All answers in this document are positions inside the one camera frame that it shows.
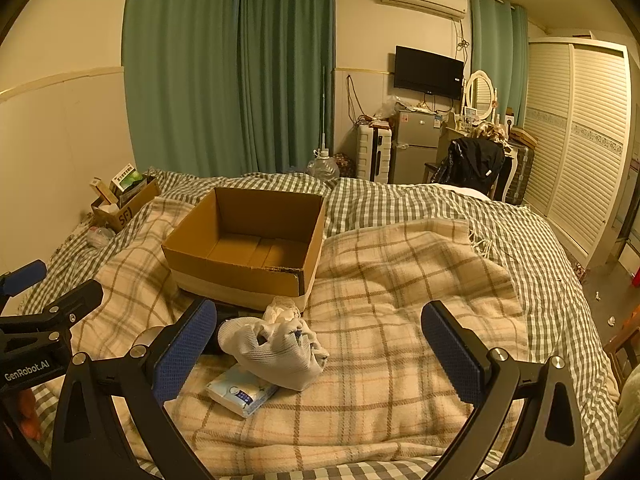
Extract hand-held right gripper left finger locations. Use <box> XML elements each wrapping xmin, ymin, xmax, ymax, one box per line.
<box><xmin>50</xmin><ymin>299</ymin><xmax>218</xmax><ymax>480</ymax></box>

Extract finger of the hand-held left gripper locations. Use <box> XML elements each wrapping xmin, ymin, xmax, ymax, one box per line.
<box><xmin>0</xmin><ymin>279</ymin><xmax>105</xmax><ymax>356</ymax></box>
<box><xmin>0</xmin><ymin>259</ymin><xmax>48</xmax><ymax>311</ymax></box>

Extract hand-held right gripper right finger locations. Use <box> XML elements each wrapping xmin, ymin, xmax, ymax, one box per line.
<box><xmin>420</xmin><ymin>301</ymin><xmax>586</xmax><ymax>480</ymax></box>

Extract black pouch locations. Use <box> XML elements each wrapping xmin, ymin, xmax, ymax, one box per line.
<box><xmin>200</xmin><ymin>301</ymin><xmax>266</xmax><ymax>357</ymax></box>

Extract blue white tissue packet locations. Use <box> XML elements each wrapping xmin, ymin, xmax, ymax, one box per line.
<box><xmin>206</xmin><ymin>364</ymin><xmax>281</xmax><ymax>420</ymax></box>

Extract large cardboard box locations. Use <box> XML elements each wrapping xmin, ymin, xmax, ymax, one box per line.
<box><xmin>161</xmin><ymin>186</ymin><xmax>327</xmax><ymax>312</ymax></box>

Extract white knit glove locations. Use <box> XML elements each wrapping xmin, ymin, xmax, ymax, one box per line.
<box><xmin>216</xmin><ymin>316</ymin><xmax>331</xmax><ymax>392</ymax></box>

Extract clear plastic bag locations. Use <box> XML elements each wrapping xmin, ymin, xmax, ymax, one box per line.
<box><xmin>86</xmin><ymin>226</ymin><xmax>117</xmax><ymax>248</ymax></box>

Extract beige plaid blanket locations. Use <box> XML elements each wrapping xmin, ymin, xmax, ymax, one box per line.
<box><xmin>75</xmin><ymin>195</ymin><xmax>531</xmax><ymax>466</ymax></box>

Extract small printed cardboard box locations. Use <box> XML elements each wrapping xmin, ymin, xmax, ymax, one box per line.
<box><xmin>90</xmin><ymin>174</ymin><xmax>162</xmax><ymax>234</ymax></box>

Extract green white carton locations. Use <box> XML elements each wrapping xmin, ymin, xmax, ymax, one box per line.
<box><xmin>111</xmin><ymin>162</ymin><xmax>146</xmax><ymax>198</ymax></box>

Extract wooden chair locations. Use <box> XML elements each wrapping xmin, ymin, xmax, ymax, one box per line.
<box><xmin>602</xmin><ymin>320</ymin><xmax>640</xmax><ymax>391</ymax></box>

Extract dark chair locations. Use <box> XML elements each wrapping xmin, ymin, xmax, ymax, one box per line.
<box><xmin>424</xmin><ymin>137</ymin><xmax>506</xmax><ymax>201</ymax></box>

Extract black jacket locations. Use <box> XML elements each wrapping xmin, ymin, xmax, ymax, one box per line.
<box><xmin>432</xmin><ymin>137</ymin><xmax>506</xmax><ymax>193</ymax></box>

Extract brown suitcase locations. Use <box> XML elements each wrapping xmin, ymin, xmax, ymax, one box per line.
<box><xmin>505</xmin><ymin>140</ymin><xmax>537</xmax><ymax>206</ymax></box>

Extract silver fridge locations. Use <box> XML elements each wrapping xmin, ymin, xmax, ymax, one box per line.
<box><xmin>389</xmin><ymin>108</ymin><xmax>453</xmax><ymax>186</ymax></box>

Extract white suitcase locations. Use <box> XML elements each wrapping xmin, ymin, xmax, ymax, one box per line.
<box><xmin>356</xmin><ymin>124</ymin><xmax>393</xmax><ymax>183</ymax></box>

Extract floral cloth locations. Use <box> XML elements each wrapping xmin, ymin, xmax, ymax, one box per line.
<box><xmin>475</xmin><ymin>122</ymin><xmax>511</xmax><ymax>146</ymax></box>

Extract clear water jug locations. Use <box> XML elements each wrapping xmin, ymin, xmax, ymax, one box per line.
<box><xmin>306</xmin><ymin>147</ymin><xmax>341</xmax><ymax>181</ymax></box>

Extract white louvered wardrobe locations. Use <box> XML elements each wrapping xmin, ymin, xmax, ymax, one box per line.
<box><xmin>520</xmin><ymin>37</ymin><xmax>630</xmax><ymax>271</ymax></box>

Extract wide green curtain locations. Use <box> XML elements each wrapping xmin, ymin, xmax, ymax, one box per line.
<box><xmin>121</xmin><ymin>0</ymin><xmax>251</xmax><ymax>178</ymax></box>

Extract plastic bag on fridge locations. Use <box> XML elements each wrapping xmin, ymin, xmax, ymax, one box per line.
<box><xmin>372</xmin><ymin>94</ymin><xmax>401</xmax><ymax>121</ymax></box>

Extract white oval mirror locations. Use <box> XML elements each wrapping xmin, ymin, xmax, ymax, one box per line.
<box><xmin>463</xmin><ymin>70</ymin><xmax>499</xmax><ymax>121</ymax></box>

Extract metal pole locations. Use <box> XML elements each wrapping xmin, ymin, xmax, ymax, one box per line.
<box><xmin>320</xmin><ymin>66</ymin><xmax>328</xmax><ymax>153</ymax></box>

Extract narrow green curtain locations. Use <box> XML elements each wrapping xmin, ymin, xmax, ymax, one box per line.
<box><xmin>467</xmin><ymin>0</ymin><xmax>530</xmax><ymax>128</ymax></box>

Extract black wall television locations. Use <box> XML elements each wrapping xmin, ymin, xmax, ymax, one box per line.
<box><xmin>393</xmin><ymin>45</ymin><xmax>465</xmax><ymax>102</ymax></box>

